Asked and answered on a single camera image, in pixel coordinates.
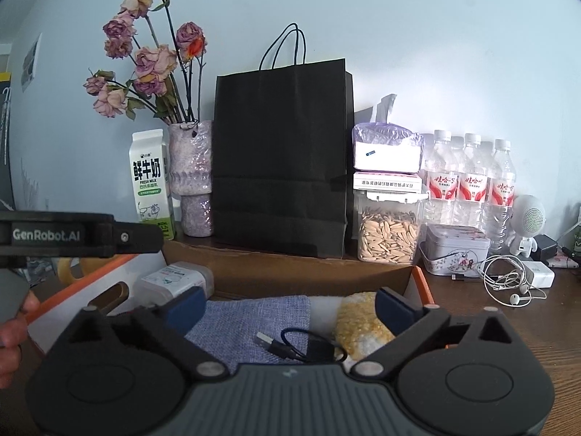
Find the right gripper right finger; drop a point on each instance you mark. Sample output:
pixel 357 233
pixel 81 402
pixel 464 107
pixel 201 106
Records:
pixel 416 329

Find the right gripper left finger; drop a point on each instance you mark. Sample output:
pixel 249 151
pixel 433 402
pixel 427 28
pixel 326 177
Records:
pixel 164 329

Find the cotton swab plastic box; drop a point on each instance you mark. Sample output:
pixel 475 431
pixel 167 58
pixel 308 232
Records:
pixel 171 281

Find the purple fabric drawstring pouch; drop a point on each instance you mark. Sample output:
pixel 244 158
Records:
pixel 228 329

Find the white sheep plush toy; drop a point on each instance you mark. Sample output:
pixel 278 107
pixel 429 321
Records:
pixel 350 321

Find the person's left hand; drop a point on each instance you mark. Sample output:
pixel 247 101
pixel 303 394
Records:
pixel 13 334

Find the yellow ceramic mug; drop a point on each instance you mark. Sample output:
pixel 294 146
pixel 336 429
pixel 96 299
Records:
pixel 71 270

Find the floral tin box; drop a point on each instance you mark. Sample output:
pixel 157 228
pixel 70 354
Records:
pixel 454 250

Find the red cardboard box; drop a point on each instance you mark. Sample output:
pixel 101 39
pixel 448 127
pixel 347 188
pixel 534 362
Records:
pixel 237 275

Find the clear jar of seeds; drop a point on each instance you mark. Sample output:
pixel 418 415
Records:
pixel 388 226

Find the water bottle red label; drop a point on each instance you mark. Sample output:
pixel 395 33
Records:
pixel 500 195
pixel 442 180
pixel 473 178

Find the white square charger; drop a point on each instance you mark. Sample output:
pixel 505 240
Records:
pixel 538 274

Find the white milk carton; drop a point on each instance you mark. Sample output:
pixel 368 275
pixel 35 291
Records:
pixel 148 164

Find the white pink flat box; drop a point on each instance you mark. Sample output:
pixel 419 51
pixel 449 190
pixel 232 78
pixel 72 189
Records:
pixel 387 182

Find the black power adapter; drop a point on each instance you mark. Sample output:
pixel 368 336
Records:
pixel 546 248

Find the white robot figurine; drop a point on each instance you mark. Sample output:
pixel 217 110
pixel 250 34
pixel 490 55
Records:
pixel 527 221

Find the purple glitter vase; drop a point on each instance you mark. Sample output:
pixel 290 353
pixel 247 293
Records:
pixel 190 175

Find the purple tissue pack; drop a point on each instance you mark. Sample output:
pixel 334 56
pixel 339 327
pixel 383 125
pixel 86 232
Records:
pixel 386 147

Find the black paper shopping bag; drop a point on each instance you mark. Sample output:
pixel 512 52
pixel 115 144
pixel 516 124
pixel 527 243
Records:
pixel 282 156

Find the dried pink rose bouquet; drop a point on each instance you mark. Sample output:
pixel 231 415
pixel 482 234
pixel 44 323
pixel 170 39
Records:
pixel 167 65

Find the white wired earphones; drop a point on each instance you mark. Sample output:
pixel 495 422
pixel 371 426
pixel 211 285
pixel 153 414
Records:
pixel 510 289

